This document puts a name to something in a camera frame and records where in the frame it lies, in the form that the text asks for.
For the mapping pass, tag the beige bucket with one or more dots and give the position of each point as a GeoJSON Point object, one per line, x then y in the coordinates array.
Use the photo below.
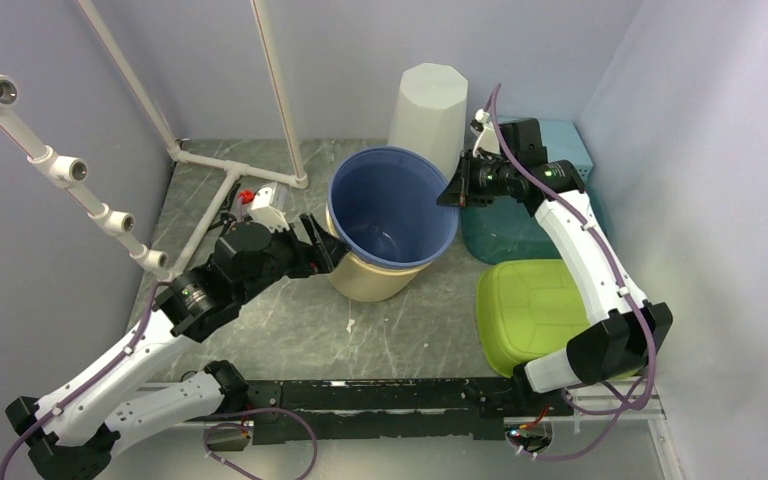
{"type": "Point", "coordinates": [361, 276]}

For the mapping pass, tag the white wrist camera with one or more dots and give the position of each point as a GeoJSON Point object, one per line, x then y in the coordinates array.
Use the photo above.
{"type": "Point", "coordinates": [487, 141]}
{"type": "Point", "coordinates": [265, 206]}

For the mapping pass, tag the white PVC pipe frame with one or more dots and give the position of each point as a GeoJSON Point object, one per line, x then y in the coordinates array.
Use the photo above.
{"type": "Point", "coordinates": [79, 95]}

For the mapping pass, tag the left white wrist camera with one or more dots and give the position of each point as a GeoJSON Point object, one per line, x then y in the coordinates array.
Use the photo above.
{"type": "Point", "coordinates": [265, 206]}

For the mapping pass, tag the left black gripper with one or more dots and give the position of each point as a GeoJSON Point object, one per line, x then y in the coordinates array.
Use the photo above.
{"type": "Point", "coordinates": [330, 248]}

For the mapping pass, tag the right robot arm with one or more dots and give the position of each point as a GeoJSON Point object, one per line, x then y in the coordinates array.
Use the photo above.
{"type": "Point", "coordinates": [626, 329]}

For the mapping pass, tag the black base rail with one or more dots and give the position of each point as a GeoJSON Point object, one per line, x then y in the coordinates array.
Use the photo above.
{"type": "Point", "coordinates": [481, 408]}

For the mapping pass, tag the teal transparent tub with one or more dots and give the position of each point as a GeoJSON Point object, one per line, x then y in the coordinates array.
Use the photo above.
{"type": "Point", "coordinates": [504, 231]}

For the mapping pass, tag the lime green tub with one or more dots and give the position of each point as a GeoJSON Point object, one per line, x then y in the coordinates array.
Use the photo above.
{"type": "Point", "coordinates": [550, 320]}

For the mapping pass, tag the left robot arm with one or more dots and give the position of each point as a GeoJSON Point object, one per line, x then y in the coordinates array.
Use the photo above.
{"type": "Point", "coordinates": [75, 431]}

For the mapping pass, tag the blue bucket rim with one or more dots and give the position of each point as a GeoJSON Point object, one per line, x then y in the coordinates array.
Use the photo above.
{"type": "Point", "coordinates": [383, 204]}

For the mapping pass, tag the translucent white bucket liner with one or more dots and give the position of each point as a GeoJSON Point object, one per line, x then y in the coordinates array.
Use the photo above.
{"type": "Point", "coordinates": [429, 117]}

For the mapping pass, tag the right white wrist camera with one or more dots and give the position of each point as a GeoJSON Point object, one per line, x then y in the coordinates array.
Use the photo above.
{"type": "Point", "coordinates": [487, 141]}

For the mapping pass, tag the light blue perforated basket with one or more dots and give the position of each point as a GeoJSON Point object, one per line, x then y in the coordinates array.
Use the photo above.
{"type": "Point", "coordinates": [573, 149]}

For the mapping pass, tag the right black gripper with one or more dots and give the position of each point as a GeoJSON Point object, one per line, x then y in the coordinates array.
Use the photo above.
{"type": "Point", "coordinates": [460, 192]}

